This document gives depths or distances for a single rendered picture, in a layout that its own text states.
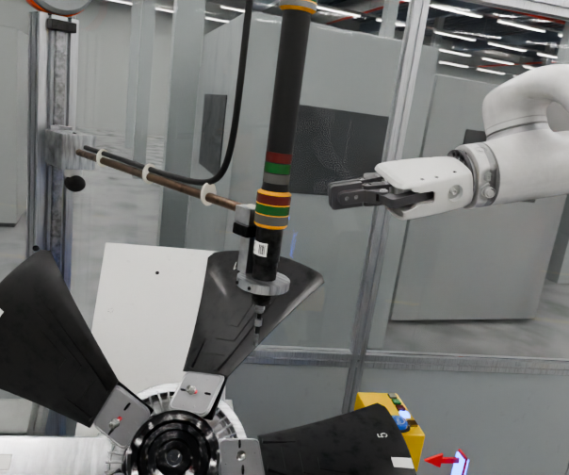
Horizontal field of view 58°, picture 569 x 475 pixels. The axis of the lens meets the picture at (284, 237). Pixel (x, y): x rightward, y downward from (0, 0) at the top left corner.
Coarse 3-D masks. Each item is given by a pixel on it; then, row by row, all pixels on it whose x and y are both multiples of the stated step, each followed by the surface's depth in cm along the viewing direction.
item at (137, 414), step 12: (120, 396) 71; (132, 396) 71; (108, 408) 73; (120, 408) 72; (132, 408) 71; (144, 408) 71; (96, 420) 74; (108, 420) 73; (132, 420) 72; (144, 420) 71; (108, 432) 74; (120, 432) 73; (132, 432) 72; (120, 444) 74
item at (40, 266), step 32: (32, 256) 74; (0, 288) 74; (32, 288) 73; (64, 288) 72; (0, 320) 74; (32, 320) 73; (64, 320) 72; (0, 352) 74; (32, 352) 73; (64, 352) 72; (96, 352) 71; (0, 384) 75; (32, 384) 74; (64, 384) 73; (96, 384) 72; (96, 416) 73
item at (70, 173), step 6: (66, 174) 106; (72, 174) 105; (78, 174) 106; (66, 180) 105; (72, 180) 104; (78, 180) 105; (84, 180) 106; (66, 186) 105; (72, 186) 104; (78, 186) 105; (84, 186) 106
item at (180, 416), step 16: (160, 416) 67; (176, 416) 68; (192, 416) 68; (144, 432) 66; (160, 432) 68; (176, 432) 67; (192, 432) 68; (208, 432) 68; (128, 448) 66; (144, 448) 66; (160, 448) 67; (176, 448) 67; (192, 448) 67; (208, 448) 67; (128, 464) 64; (144, 464) 66; (160, 464) 66; (192, 464) 66; (208, 464) 67
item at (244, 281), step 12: (240, 216) 67; (252, 216) 66; (240, 228) 67; (252, 228) 66; (240, 240) 68; (252, 240) 67; (240, 252) 68; (252, 252) 67; (240, 264) 68; (252, 264) 68; (240, 276) 66; (276, 276) 68; (252, 288) 64; (264, 288) 64; (276, 288) 64; (288, 288) 67
